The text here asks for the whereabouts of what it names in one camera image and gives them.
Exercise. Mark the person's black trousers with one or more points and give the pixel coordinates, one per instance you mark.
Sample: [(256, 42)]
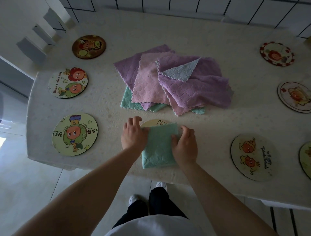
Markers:
[(160, 204)]

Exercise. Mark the person's right forearm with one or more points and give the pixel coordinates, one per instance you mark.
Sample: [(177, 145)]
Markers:
[(218, 206)]

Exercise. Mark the have a nice day coaster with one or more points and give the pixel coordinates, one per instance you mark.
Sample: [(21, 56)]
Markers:
[(68, 82)]

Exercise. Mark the person's right hand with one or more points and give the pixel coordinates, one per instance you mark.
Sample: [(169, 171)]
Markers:
[(185, 148)]

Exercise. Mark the red rimmed small coaster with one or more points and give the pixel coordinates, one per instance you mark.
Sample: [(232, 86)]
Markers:
[(277, 54)]

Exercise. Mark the person's right white shoe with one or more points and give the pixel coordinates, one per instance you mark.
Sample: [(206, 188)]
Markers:
[(161, 185)]

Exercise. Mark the cream strip cartoon coaster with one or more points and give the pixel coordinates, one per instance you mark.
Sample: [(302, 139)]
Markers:
[(150, 123)]

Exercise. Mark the person's left white shoe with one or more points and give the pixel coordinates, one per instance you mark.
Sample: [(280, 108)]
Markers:
[(133, 199)]

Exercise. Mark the person's left hand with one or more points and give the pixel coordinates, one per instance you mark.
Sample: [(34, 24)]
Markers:
[(133, 138)]

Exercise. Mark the green character round coaster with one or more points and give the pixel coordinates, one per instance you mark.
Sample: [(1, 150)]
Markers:
[(74, 134)]

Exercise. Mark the edge coaster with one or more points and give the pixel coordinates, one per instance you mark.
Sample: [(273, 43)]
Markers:
[(306, 160)]

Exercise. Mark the person's white shoe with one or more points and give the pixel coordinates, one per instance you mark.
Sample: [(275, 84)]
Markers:
[(161, 185), (133, 199)]

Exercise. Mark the two peach figures coaster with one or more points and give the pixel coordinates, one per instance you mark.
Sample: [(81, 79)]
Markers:
[(252, 158)]

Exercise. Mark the white cartoon coaster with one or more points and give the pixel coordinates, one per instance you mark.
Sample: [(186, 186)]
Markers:
[(295, 97)]

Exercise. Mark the person's left forearm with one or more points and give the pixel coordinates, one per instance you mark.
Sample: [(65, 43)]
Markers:
[(85, 199)]

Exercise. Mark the cream speckled tablecloth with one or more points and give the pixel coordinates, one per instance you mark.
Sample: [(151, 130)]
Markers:
[(243, 114)]

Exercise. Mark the white slatted chair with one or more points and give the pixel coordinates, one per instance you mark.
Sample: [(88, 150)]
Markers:
[(281, 218), (21, 24)]

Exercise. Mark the white cabinet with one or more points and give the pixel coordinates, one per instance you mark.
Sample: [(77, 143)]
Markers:
[(12, 97)]

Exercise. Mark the person's white shirt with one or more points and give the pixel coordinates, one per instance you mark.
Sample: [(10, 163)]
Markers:
[(155, 227)]

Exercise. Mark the brown cartoon coaster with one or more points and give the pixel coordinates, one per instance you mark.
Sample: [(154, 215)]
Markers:
[(89, 47)]

